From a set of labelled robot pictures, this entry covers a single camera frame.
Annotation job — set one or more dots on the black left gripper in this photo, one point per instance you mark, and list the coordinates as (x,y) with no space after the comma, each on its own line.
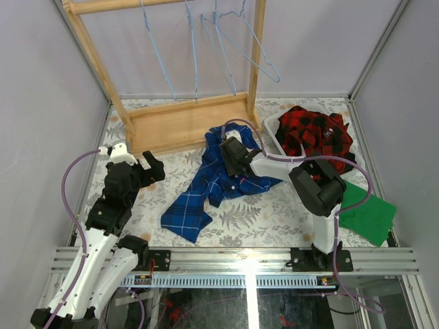
(141,172)

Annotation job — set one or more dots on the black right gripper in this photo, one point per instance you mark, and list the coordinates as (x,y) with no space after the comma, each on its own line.
(232,171)

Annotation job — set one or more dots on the blue plaid shirt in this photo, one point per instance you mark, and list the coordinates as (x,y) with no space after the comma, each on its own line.
(186,216)

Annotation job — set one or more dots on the red plaid shirt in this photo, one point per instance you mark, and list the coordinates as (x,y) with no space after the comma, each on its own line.
(315,137)

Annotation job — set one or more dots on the black shirt wire hanger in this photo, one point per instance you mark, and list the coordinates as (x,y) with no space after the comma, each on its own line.
(211,28)

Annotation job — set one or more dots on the blue shirt wire hanger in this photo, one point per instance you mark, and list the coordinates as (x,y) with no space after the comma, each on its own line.
(157,50)

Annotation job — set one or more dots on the red shirt wire hanger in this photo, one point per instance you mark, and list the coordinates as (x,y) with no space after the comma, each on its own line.
(193,47)

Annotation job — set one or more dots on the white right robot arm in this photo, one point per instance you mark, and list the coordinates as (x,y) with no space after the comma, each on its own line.
(318,185)

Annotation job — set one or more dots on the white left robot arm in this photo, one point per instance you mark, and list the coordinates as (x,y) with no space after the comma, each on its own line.
(105,257)

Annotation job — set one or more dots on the white plastic basket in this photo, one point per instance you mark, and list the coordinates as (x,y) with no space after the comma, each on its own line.
(271,127)

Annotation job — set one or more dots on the wooden clothes rack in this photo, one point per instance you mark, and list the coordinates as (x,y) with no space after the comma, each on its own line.
(180,125)

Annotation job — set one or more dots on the green cloth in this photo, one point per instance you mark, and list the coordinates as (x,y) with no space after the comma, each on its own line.
(372,220)

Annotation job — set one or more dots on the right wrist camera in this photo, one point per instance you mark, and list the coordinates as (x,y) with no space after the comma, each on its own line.
(232,134)

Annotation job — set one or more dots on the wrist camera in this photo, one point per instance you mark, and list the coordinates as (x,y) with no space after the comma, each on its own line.
(232,134)
(118,153)

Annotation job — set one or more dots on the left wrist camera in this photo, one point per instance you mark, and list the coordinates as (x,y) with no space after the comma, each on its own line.
(118,153)

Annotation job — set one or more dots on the aluminium mounting rail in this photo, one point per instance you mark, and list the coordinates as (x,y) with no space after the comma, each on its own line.
(216,267)

